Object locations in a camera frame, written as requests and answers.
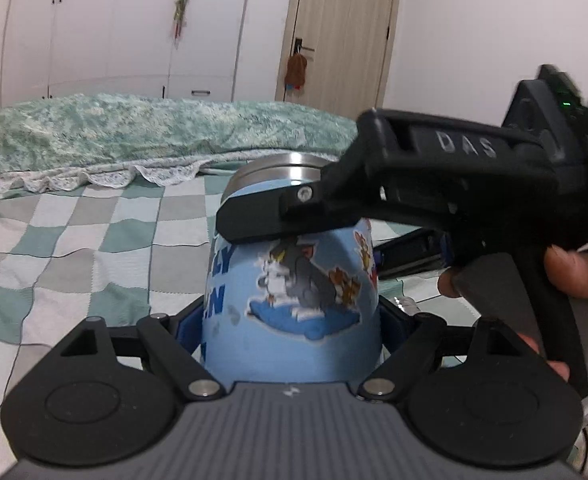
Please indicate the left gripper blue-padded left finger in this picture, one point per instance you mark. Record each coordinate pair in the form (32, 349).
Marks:
(103, 394)

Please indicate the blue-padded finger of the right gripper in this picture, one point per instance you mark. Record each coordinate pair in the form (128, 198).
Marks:
(269, 199)
(419, 251)

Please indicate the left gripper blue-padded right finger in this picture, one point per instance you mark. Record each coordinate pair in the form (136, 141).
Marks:
(476, 394)

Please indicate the blue cartoon cup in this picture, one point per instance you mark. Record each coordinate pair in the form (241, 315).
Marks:
(301, 309)

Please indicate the person's right hand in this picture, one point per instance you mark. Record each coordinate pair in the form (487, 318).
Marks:
(568, 271)

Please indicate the checkered green bed blanket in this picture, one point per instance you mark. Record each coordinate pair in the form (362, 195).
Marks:
(118, 253)

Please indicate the beige wooden door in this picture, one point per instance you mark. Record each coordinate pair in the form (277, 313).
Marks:
(347, 46)

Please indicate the white wardrobe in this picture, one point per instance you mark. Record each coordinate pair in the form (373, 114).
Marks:
(55, 48)

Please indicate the green hanging ornament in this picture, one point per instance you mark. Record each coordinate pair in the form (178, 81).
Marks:
(180, 12)

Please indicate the green floral quilt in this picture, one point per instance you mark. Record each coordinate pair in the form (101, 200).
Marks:
(108, 139)

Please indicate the brown plush on door handle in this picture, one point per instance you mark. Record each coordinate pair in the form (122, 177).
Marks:
(295, 73)

